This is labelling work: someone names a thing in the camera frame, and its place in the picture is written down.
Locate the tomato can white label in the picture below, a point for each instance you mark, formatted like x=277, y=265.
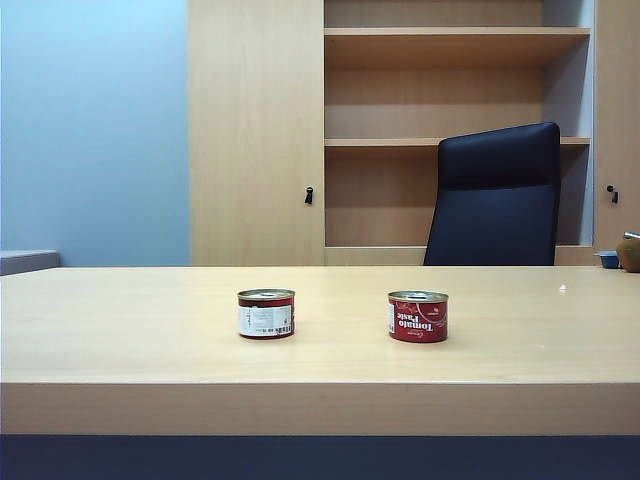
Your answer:
x=266, y=314

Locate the red tomato paste can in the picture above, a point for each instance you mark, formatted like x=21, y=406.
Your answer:
x=418, y=318

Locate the black cabinet key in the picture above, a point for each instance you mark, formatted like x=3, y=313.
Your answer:
x=613, y=194
x=308, y=195

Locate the wooden bookshelf cabinet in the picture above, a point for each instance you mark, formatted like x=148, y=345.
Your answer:
x=380, y=125

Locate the black office chair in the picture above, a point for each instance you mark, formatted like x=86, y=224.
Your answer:
x=495, y=200

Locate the small blue cup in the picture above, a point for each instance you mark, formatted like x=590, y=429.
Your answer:
x=607, y=259

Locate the grey low ledge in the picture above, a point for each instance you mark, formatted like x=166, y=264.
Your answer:
x=29, y=260

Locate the brown round object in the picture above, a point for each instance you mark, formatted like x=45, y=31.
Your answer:
x=629, y=253

